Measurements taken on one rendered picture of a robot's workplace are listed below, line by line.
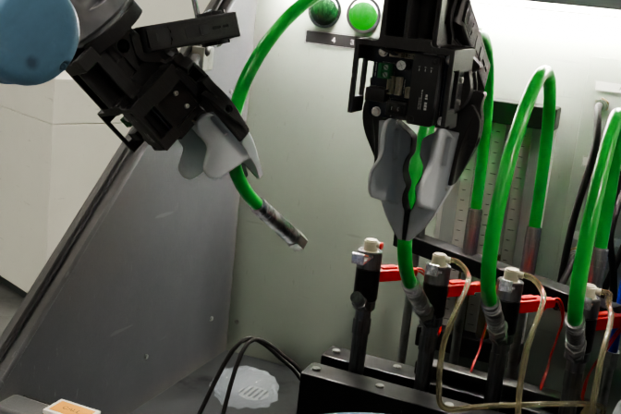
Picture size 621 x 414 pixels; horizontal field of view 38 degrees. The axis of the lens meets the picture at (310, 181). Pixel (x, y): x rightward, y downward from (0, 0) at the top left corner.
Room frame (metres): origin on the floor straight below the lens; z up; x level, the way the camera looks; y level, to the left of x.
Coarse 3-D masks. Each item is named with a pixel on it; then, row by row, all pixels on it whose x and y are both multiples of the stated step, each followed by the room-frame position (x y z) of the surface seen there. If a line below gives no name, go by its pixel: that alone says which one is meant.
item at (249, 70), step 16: (304, 0) 0.95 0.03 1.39; (288, 16) 0.93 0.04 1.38; (272, 32) 0.92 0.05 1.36; (256, 48) 0.91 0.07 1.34; (256, 64) 0.90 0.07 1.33; (240, 80) 0.89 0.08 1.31; (240, 96) 0.88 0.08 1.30; (240, 112) 0.88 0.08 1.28; (240, 176) 0.89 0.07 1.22; (240, 192) 0.90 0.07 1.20; (256, 208) 0.92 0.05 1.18
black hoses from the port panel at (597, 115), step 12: (600, 108) 1.12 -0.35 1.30; (600, 120) 1.11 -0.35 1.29; (600, 132) 1.11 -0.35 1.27; (588, 168) 1.10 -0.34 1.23; (588, 180) 1.10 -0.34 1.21; (576, 204) 1.11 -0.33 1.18; (576, 216) 1.11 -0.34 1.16; (612, 228) 1.08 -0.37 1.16; (612, 240) 1.08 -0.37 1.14; (564, 252) 1.12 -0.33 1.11; (612, 252) 1.08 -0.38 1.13; (564, 264) 1.12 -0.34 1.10; (612, 264) 1.08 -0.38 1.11; (564, 276) 1.11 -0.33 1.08; (612, 276) 1.09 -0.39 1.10; (612, 288) 1.10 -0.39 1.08; (612, 300) 1.10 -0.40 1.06
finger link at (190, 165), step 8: (200, 112) 0.89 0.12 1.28; (192, 120) 0.88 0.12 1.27; (192, 128) 0.90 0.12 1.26; (184, 136) 0.88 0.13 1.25; (192, 136) 0.89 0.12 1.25; (184, 144) 0.88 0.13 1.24; (192, 144) 0.89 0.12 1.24; (200, 144) 0.89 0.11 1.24; (184, 152) 0.88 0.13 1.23; (192, 152) 0.89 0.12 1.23; (200, 152) 0.89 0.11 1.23; (184, 160) 0.88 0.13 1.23; (192, 160) 0.89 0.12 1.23; (200, 160) 0.89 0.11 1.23; (184, 168) 0.88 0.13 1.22; (192, 168) 0.88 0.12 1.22; (200, 168) 0.89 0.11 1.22; (184, 176) 0.88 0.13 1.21; (192, 176) 0.88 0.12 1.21
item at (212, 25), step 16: (208, 16) 0.88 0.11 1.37; (224, 16) 0.89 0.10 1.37; (144, 32) 0.83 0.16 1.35; (160, 32) 0.84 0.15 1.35; (176, 32) 0.85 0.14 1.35; (192, 32) 0.86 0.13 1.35; (208, 32) 0.87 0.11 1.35; (224, 32) 0.89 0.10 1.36; (240, 32) 0.90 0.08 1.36; (144, 48) 0.83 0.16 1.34; (160, 48) 0.84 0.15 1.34
